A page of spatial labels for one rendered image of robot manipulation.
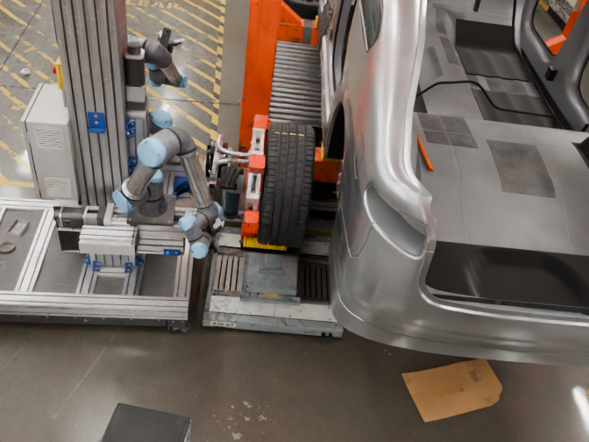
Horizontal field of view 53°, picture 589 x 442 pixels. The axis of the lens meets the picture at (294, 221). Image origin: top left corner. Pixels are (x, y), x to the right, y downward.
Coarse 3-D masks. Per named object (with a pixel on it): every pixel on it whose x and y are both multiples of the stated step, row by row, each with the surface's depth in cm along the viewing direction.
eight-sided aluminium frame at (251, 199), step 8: (256, 128) 305; (256, 136) 304; (264, 136) 301; (256, 152) 290; (248, 184) 288; (256, 184) 288; (248, 192) 288; (256, 192) 288; (248, 200) 289; (256, 200) 289; (248, 208) 292; (256, 208) 292
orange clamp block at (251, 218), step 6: (246, 210) 292; (246, 216) 290; (252, 216) 290; (258, 216) 291; (246, 222) 287; (252, 222) 287; (258, 222) 287; (246, 228) 289; (252, 228) 289; (258, 228) 289
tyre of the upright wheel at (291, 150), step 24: (288, 144) 291; (312, 144) 292; (288, 168) 284; (312, 168) 286; (264, 192) 285; (288, 192) 284; (264, 216) 288; (288, 216) 289; (264, 240) 303; (288, 240) 302
